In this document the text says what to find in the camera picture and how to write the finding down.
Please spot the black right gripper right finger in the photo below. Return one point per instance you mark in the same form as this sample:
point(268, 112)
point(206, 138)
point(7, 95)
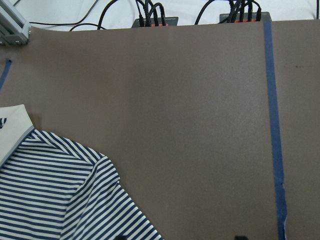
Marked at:
point(240, 237)

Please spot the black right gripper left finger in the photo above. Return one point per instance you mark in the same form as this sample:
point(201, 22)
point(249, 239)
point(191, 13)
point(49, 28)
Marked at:
point(121, 237)

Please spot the blue white striped polo shirt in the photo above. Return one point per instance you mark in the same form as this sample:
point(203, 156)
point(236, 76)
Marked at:
point(53, 188)

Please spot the brown paper table cover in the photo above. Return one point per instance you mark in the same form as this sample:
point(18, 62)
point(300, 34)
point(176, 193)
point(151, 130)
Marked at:
point(213, 129)

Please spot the right grey power hub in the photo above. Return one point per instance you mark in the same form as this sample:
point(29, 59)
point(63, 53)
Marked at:
point(255, 16)

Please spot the aluminium frame post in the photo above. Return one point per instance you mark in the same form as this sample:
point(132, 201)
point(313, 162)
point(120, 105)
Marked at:
point(14, 28)

